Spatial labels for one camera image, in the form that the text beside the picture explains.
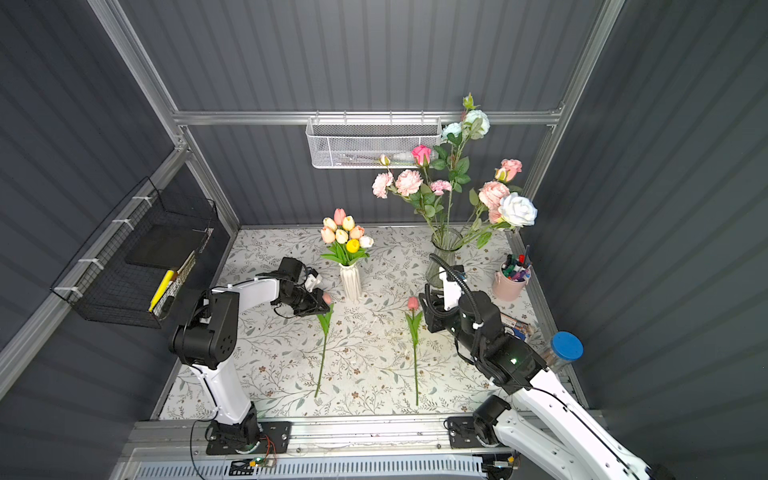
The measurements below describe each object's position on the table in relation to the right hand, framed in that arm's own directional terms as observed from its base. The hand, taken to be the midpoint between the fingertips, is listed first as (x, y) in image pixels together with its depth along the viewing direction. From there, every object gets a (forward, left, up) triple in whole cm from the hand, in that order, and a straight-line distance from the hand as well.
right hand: (431, 294), depth 69 cm
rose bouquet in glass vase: (+34, -4, +7) cm, 34 cm away
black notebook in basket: (+13, +68, +2) cm, 69 cm away
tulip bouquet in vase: (+14, +22, +4) cm, 26 cm away
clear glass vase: (+26, -7, -11) cm, 29 cm away
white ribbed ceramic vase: (+14, +22, -15) cm, 30 cm away
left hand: (+9, +29, -26) cm, 40 cm away
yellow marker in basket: (+1, +65, 0) cm, 65 cm away
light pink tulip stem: (+5, +31, -27) cm, 41 cm away
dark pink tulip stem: (+7, +2, -26) cm, 27 cm away
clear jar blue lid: (-10, -30, -7) cm, 33 cm away
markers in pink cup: (+19, -30, -14) cm, 38 cm away
